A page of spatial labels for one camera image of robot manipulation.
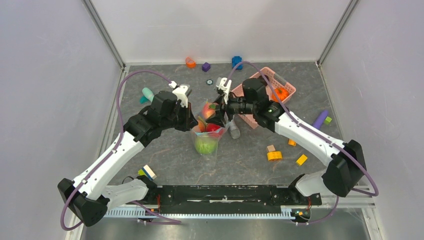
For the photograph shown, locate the orange toy pumpkin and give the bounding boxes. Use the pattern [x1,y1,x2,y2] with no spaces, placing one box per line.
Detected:
[271,87,290,102]

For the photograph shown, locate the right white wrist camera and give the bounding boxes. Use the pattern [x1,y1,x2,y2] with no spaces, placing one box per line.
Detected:
[216,77,232,104]

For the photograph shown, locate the mint green toy microphone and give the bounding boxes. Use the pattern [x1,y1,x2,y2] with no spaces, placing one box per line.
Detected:
[139,87,155,104]

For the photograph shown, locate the grey toy microphone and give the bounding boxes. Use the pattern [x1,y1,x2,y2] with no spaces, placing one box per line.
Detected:
[228,119,241,139]

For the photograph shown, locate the yellow toy brick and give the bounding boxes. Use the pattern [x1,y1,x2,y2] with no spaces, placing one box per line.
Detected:
[266,151,283,162]

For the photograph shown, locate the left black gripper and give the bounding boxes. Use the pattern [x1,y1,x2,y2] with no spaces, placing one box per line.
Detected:
[160,100,199,132]

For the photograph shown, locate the white blue green block stack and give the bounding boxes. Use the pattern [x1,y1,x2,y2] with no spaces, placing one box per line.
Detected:
[138,164,157,181]

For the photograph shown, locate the small yellow block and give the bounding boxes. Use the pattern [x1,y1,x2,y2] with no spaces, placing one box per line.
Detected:
[296,154,308,166]

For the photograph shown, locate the green toy cabbage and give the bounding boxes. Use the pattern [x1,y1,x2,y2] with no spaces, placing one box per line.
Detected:
[194,137,218,155]

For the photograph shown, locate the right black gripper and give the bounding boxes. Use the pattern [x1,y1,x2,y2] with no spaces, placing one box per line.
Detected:
[206,89,257,128]

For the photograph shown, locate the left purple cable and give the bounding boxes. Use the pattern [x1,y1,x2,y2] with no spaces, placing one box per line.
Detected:
[59,69,173,232]

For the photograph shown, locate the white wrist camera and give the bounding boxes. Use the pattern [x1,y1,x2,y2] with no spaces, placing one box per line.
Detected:
[216,77,232,104]
[168,81,191,108]

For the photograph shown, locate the orange toy brick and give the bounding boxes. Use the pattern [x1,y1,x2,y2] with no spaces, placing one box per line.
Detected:
[288,139,297,147]

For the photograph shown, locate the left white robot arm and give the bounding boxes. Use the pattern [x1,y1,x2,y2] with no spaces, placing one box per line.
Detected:
[57,89,198,227]

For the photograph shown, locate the red toy apple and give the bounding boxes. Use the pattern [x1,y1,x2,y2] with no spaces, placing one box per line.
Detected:
[205,123,222,132]

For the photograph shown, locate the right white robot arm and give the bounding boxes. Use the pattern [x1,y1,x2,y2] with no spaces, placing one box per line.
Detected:
[207,77,367,204]

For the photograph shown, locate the orange peach toy fruit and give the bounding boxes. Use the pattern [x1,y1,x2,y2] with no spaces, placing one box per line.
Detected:
[201,102,217,120]

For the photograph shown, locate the purple toy microphone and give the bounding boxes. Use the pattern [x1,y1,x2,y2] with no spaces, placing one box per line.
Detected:
[312,109,329,130]

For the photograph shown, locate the purple toy cube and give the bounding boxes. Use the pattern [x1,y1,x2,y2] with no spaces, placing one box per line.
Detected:
[201,62,211,72]

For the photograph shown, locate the small green cube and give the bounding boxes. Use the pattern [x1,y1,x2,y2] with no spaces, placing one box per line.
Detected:
[324,116,333,125]

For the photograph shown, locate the pink toy peach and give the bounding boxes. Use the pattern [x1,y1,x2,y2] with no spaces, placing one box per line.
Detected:
[192,120,207,133]

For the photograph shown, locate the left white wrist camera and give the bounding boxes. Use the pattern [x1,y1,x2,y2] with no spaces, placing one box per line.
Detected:
[168,81,191,108]

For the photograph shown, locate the blue toy car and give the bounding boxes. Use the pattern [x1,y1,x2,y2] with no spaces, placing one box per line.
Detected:
[231,55,243,70]

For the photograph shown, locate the pink plastic basket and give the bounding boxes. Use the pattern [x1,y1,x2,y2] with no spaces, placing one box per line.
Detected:
[231,67,296,129]

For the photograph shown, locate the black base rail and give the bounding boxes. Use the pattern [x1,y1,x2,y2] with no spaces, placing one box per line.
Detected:
[138,175,322,215]

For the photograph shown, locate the small wooden cube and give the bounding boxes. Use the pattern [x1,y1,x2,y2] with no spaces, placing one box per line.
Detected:
[266,145,276,153]

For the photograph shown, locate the clear zip top bag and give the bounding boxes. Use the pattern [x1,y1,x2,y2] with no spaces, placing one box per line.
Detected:
[190,100,228,169]

